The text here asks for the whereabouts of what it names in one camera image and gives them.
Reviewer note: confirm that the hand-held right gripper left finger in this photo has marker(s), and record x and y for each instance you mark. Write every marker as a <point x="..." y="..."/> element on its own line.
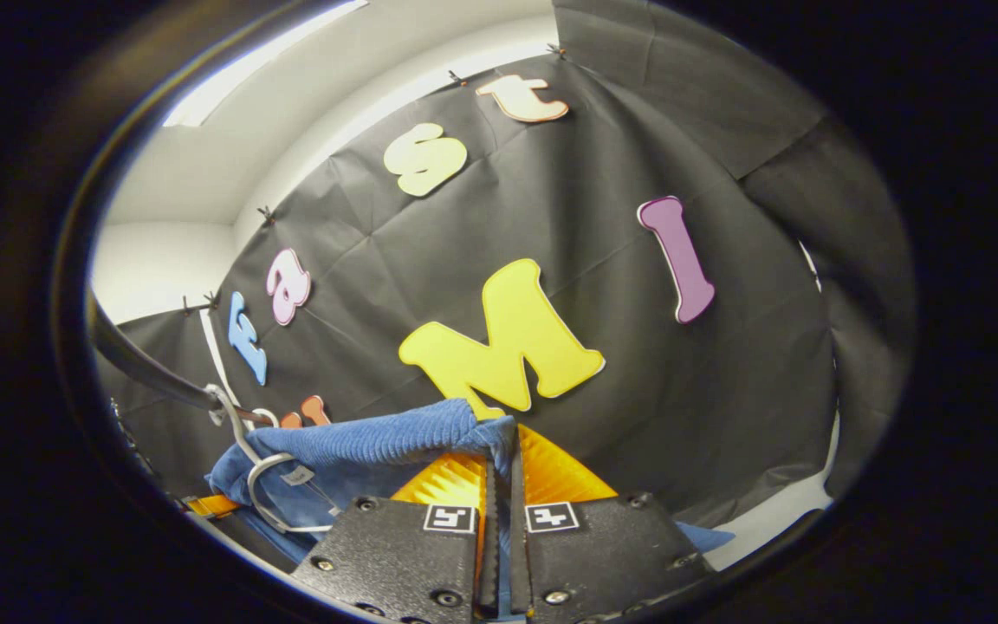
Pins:
<point x="395" y="555"/>

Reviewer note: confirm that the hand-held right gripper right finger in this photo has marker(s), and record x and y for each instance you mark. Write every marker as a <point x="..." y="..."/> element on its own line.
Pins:
<point x="612" y="555"/>

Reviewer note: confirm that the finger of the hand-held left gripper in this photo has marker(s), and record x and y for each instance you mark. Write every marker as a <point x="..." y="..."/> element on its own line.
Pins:
<point x="213" y="504"/>

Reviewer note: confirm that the white plastic hanger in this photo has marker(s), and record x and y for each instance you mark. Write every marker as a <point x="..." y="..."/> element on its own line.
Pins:
<point x="243" y="446"/>
<point x="265" y="416"/>

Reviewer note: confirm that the black clothes rack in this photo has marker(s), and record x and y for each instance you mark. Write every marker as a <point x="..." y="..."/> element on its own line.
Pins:
<point x="144" y="364"/>

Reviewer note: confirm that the black backdrop cloth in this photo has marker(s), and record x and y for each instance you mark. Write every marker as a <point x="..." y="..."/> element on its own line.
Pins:
<point x="724" y="390"/>

